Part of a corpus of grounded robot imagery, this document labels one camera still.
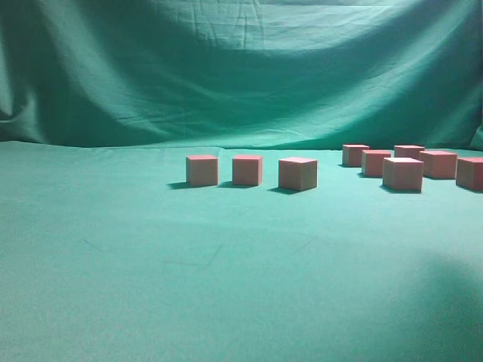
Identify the pink cube moved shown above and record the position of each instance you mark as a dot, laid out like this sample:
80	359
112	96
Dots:
402	174
469	173
247	170
296	173
408	151
439	164
372	162
202	170

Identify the pink cube far left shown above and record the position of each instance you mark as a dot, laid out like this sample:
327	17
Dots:
352	154

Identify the green cloth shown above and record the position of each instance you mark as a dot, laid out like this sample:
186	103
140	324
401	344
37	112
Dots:
108	254

